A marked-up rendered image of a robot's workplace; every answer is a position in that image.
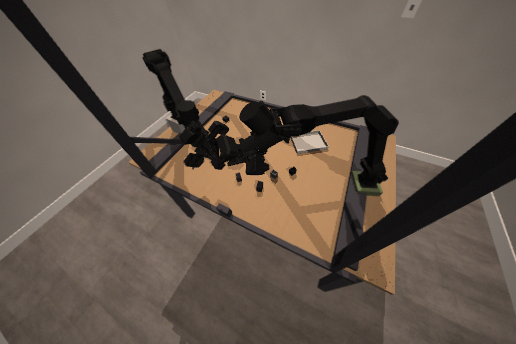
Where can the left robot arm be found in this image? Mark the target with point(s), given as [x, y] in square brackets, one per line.
[156, 61]

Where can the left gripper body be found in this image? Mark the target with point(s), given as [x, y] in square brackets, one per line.
[192, 160]

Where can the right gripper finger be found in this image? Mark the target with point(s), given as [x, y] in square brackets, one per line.
[221, 160]
[239, 160]

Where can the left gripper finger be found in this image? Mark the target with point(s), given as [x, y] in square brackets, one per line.
[212, 147]
[202, 152]

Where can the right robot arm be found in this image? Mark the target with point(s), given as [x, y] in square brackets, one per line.
[301, 119]

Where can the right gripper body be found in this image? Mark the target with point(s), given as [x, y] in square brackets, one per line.
[228, 147]

